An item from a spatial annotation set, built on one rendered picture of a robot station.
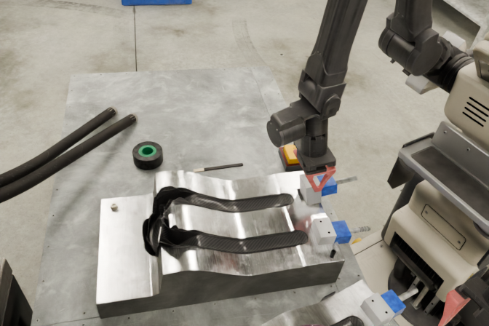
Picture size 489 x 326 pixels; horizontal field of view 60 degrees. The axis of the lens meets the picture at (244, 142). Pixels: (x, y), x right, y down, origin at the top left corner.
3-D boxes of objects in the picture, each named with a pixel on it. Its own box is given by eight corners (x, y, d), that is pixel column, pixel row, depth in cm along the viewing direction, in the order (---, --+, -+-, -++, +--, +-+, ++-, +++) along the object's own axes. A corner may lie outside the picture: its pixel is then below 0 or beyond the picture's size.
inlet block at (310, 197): (351, 180, 103) (352, 162, 100) (360, 193, 99) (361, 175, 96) (300, 191, 102) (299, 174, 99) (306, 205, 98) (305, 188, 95)
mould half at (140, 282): (300, 193, 113) (310, 157, 104) (335, 282, 94) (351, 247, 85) (104, 215, 103) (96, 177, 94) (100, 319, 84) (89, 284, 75)
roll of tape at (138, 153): (135, 172, 114) (134, 163, 111) (131, 153, 119) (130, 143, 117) (165, 167, 116) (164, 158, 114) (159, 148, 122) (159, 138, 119)
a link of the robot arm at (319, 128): (334, 105, 84) (317, 94, 89) (305, 117, 82) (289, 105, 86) (333, 134, 88) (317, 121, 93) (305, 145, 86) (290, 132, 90)
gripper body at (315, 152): (307, 173, 89) (307, 145, 85) (292, 145, 97) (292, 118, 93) (337, 167, 90) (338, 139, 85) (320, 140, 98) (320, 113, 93)
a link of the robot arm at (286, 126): (343, 95, 79) (316, 69, 84) (290, 115, 75) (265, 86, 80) (332, 140, 87) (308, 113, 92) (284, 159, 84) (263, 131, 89)
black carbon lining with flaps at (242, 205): (289, 196, 103) (295, 169, 97) (310, 253, 91) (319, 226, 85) (142, 212, 96) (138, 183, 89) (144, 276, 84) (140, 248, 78)
